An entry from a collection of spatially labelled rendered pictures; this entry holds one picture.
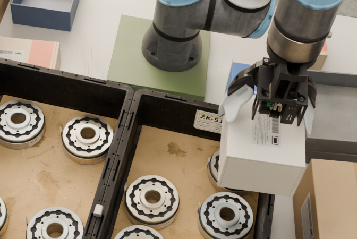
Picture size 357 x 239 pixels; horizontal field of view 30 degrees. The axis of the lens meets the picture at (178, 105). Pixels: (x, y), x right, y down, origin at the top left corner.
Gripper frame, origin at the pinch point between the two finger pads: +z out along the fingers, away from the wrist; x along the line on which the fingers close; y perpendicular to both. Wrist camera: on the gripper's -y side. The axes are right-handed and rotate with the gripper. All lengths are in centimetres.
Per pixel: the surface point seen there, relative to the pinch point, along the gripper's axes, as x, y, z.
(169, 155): -13.6, -9.0, 28.5
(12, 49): -53, -36, 34
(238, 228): 0.7, 6.9, 25.2
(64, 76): -36.6, -17.6, 18.6
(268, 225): 4.9, 9.3, 18.4
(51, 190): -35.3, 2.7, 28.5
